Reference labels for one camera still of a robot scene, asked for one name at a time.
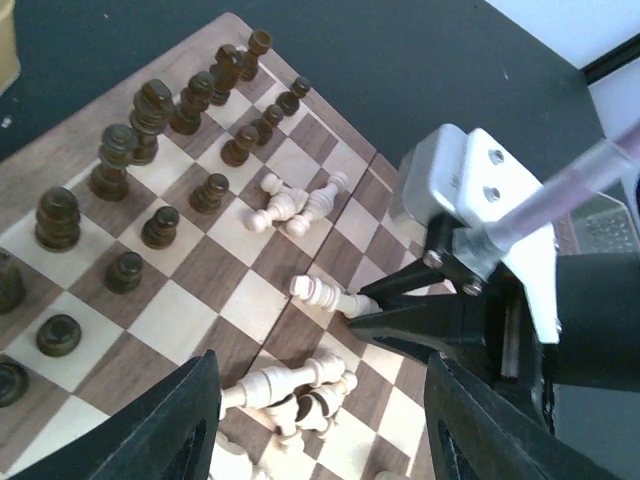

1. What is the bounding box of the white chess piece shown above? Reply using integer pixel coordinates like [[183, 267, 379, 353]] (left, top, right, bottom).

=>
[[289, 275, 382, 319]]

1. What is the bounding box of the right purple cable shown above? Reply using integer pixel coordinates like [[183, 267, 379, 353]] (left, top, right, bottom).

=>
[[479, 127, 640, 261]]

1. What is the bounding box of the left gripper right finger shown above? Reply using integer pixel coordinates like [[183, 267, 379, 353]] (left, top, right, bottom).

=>
[[424, 353, 616, 479]]

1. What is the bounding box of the white chess pieces pile upper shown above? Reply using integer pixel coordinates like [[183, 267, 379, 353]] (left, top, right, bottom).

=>
[[244, 172, 348, 237]]

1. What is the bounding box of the white chess pieces pile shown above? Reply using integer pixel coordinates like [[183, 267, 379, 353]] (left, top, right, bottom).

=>
[[244, 172, 348, 237], [209, 349, 411, 480]]

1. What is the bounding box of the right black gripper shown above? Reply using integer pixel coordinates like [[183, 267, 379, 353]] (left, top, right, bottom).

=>
[[349, 214, 555, 430]]

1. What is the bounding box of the dark chess pieces group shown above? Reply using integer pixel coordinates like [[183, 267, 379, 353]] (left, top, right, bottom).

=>
[[0, 29, 312, 409]]

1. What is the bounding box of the white chess pieces pile lower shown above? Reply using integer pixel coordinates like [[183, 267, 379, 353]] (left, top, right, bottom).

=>
[[209, 349, 411, 480]]

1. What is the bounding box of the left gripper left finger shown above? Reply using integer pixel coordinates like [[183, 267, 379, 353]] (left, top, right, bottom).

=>
[[14, 350, 221, 479]]

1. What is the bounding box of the gold metal tin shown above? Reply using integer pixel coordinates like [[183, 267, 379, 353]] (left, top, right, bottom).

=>
[[0, 0, 21, 95]]

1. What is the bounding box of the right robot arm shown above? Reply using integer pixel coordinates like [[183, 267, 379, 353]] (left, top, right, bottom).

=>
[[349, 213, 639, 434]]

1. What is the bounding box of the wooden chess board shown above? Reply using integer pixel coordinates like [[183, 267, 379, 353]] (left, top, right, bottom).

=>
[[1, 13, 434, 479]]

